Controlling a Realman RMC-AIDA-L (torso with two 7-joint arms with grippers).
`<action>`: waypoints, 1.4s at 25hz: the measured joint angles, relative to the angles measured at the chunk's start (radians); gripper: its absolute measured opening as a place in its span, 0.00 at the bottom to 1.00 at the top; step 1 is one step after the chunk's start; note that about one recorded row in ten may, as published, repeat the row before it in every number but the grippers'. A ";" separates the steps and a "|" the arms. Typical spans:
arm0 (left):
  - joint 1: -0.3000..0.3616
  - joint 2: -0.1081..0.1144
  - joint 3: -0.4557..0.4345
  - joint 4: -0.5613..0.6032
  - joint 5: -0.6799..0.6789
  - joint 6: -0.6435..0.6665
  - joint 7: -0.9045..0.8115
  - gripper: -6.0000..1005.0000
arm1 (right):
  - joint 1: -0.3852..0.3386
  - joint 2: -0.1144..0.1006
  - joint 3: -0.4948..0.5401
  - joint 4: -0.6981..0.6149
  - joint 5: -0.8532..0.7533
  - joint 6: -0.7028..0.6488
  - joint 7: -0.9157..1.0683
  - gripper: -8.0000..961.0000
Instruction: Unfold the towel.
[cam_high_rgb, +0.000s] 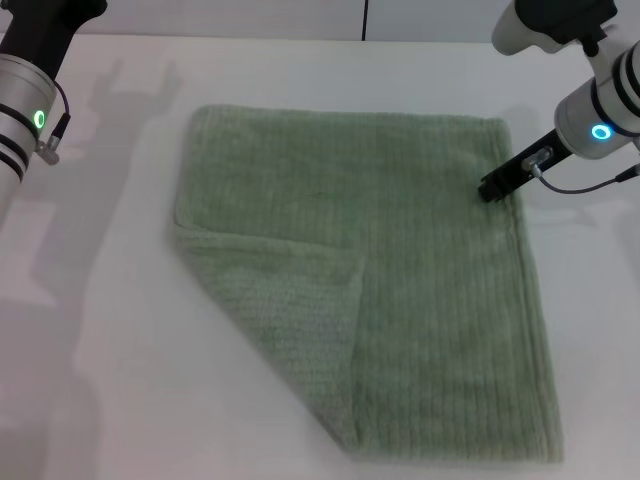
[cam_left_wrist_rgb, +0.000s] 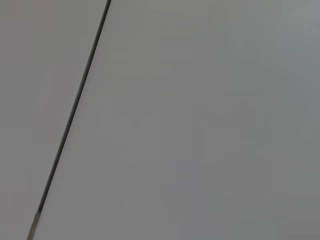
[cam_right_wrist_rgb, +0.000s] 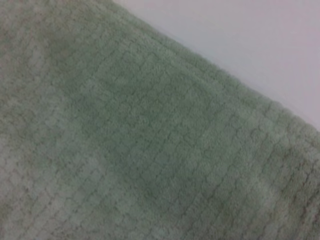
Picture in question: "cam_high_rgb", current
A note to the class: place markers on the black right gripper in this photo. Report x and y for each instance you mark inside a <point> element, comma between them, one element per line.
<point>515,172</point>

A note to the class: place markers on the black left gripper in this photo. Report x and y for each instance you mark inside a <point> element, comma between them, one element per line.
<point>40,30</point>

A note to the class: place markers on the green ribbed towel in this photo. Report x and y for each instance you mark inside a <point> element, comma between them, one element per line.
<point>400,260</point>

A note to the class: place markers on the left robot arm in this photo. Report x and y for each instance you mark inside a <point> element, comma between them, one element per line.
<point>20,95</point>

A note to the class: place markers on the right wrist camera housing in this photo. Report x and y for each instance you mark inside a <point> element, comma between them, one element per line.
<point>540,20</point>

